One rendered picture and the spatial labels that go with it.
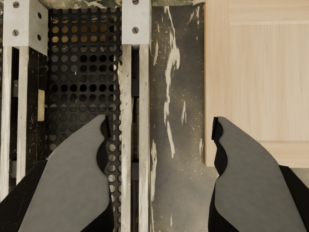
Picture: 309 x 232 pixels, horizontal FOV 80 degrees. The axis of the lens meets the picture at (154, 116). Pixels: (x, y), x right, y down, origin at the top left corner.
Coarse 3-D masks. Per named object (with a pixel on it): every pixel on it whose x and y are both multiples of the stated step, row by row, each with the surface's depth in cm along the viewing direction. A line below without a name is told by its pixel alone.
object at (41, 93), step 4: (40, 92) 47; (44, 92) 48; (40, 96) 47; (44, 96) 48; (40, 100) 47; (44, 100) 48; (40, 104) 47; (44, 104) 48; (40, 108) 47; (44, 108) 49; (40, 112) 47; (40, 116) 47; (40, 120) 47
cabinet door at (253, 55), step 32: (224, 0) 46; (256, 0) 45; (288, 0) 45; (224, 32) 45; (256, 32) 45; (288, 32) 45; (224, 64) 45; (256, 64) 45; (288, 64) 45; (224, 96) 45; (256, 96) 45; (288, 96) 45; (256, 128) 45; (288, 128) 44; (288, 160) 44
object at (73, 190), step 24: (96, 120) 11; (72, 144) 9; (96, 144) 9; (48, 168) 8; (72, 168) 8; (96, 168) 8; (48, 192) 7; (72, 192) 7; (96, 192) 7; (24, 216) 6; (48, 216) 6; (72, 216) 6; (96, 216) 6
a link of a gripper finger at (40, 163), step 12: (36, 168) 8; (24, 180) 7; (36, 180) 7; (12, 192) 7; (24, 192) 7; (0, 204) 6; (12, 204) 6; (24, 204) 6; (0, 216) 6; (12, 216) 6; (0, 228) 5; (12, 228) 5
